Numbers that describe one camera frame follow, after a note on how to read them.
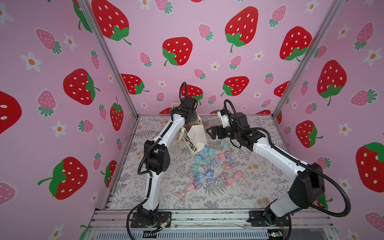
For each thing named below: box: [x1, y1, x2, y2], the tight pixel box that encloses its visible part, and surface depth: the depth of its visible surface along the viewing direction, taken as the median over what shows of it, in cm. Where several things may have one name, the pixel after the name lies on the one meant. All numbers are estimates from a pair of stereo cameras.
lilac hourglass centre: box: [207, 178, 216, 187], surface depth 85 cm
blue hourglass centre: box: [196, 173, 205, 181], surface depth 88 cm
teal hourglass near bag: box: [195, 155, 202, 164], surface depth 95 cm
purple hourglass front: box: [193, 181, 203, 190], surface depth 84 cm
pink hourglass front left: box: [177, 183, 196, 201], surface depth 83 cm
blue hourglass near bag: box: [203, 144, 210, 153], surface depth 100 cm
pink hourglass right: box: [226, 171, 243, 186], surface depth 88 cm
